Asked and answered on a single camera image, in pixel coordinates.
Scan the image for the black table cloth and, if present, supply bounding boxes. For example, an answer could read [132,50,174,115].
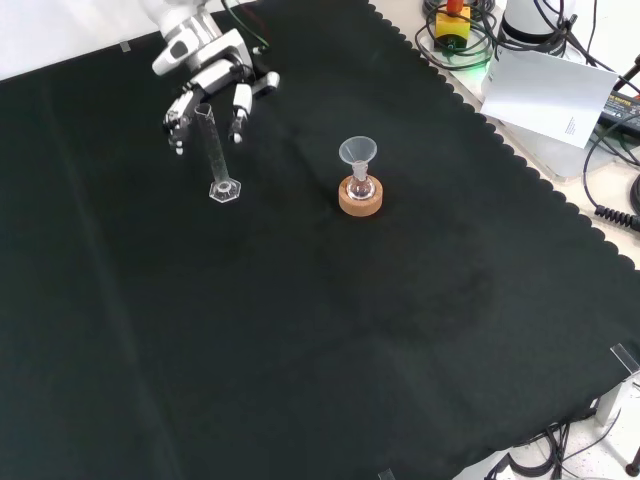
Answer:
[0,0,640,480]

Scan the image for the white cylindrical device base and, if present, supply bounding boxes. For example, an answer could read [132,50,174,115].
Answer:
[498,0,569,52]

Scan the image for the white paper sheet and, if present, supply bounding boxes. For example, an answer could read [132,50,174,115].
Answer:
[479,49,620,150]

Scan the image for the black power adapter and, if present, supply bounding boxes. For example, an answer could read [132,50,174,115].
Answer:
[597,89,640,129]

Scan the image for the pale board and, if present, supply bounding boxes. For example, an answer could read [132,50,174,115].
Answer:
[442,47,617,181]

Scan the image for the clear graduated cylinder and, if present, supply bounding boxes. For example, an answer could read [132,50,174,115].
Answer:
[193,103,243,203]

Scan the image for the yellow stop button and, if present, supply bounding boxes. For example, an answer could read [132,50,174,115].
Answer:
[433,0,474,54]

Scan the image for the round-bottom glass flask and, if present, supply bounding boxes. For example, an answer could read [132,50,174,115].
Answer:
[345,163,375,200]

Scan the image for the black floor cable bundle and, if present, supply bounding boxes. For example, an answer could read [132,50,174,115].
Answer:
[483,418,640,480]

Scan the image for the clear plastic funnel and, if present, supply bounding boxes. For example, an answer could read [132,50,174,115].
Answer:
[338,136,379,174]

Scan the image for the green and red arm cables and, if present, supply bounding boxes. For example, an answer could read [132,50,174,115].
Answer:
[221,0,274,55]

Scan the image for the white metal bracket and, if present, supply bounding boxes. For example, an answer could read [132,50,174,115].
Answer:
[593,373,640,427]

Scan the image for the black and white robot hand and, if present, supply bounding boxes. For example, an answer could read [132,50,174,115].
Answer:
[151,28,282,156]

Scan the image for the cork ring stand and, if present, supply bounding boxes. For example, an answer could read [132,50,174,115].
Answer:
[337,176,385,217]

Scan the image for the black coiled cable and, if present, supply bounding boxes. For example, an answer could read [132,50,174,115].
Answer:
[593,203,640,229]

